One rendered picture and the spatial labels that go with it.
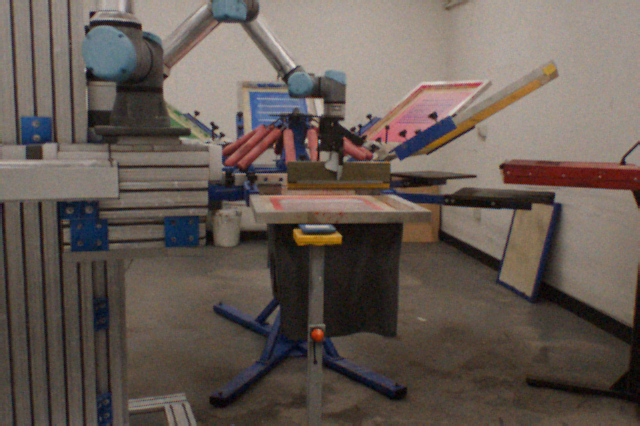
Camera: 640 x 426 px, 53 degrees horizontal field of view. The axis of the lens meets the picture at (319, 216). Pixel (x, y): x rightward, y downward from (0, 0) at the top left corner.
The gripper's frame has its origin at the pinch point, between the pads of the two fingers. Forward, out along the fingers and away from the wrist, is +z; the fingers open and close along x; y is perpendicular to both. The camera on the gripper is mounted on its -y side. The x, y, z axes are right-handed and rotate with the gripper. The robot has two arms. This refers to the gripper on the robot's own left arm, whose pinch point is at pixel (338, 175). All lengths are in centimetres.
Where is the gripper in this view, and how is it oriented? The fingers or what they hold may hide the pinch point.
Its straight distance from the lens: 220.4
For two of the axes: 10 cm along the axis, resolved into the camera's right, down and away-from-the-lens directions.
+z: -0.2, 9.9, 1.5
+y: -9.9, 0.0, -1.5
